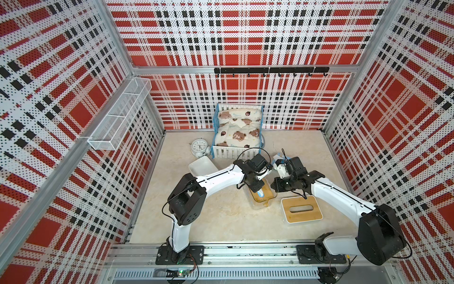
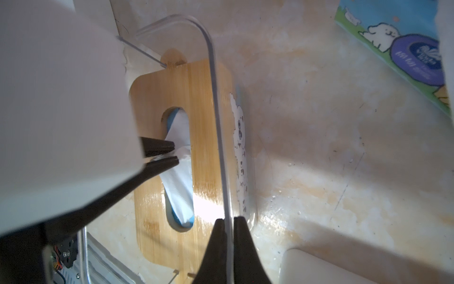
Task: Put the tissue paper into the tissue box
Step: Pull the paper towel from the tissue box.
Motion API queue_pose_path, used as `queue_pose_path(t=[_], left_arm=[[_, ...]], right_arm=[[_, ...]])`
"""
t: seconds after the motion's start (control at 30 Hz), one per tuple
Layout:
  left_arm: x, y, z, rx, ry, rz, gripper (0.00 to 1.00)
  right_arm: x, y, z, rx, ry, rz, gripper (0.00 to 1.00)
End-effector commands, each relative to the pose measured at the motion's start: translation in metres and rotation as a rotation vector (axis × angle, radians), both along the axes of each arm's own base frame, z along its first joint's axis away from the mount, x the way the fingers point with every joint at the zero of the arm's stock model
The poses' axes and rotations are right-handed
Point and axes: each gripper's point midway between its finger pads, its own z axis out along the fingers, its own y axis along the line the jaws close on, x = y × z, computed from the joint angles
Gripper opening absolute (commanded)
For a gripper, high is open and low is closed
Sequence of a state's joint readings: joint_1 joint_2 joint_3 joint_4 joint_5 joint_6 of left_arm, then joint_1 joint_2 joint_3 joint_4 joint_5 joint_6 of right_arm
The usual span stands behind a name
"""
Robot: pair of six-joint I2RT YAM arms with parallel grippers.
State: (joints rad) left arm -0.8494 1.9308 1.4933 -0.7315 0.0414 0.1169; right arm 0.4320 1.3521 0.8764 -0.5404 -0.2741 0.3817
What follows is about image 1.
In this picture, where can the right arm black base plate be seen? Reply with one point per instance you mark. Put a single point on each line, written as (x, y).
(312, 254)

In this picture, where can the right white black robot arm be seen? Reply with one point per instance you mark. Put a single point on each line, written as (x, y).
(379, 236)

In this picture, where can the white tissue box bamboo lid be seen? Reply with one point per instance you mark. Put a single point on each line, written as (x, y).
(298, 210)

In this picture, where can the aluminium front rail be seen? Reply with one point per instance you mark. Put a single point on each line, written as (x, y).
(271, 263)

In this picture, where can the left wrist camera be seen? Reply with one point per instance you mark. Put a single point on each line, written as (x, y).
(266, 172)

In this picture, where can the white alarm clock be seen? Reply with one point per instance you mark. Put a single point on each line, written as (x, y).
(200, 148)

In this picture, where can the clear plastic tissue box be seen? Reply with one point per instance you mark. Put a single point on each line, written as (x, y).
(262, 195)

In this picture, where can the white wire mesh shelf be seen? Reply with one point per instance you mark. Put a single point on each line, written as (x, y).
(120, 114)

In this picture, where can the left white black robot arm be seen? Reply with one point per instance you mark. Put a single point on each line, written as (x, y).
(186, 201)

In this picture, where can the black hook rail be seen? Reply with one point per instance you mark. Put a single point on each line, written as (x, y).
(271, 70)

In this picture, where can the bear print pillow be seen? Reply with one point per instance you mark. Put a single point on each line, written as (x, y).
(240, 116)

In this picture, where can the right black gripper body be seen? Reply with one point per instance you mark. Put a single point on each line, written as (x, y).
(285, 184)

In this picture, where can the bear print blanket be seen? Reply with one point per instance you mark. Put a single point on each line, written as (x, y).
(234, 136)

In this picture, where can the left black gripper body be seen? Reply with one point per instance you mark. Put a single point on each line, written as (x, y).
(255, 184)

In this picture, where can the blue white toy crib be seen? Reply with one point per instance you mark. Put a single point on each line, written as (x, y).
(234, 152)

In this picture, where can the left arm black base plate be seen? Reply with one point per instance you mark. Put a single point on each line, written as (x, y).
(167, 256)

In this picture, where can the green circuit board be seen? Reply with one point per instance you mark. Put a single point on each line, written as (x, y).
(177, 274)

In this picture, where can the bamboo slotted lid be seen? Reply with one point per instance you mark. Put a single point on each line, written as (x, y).
(264, 194)

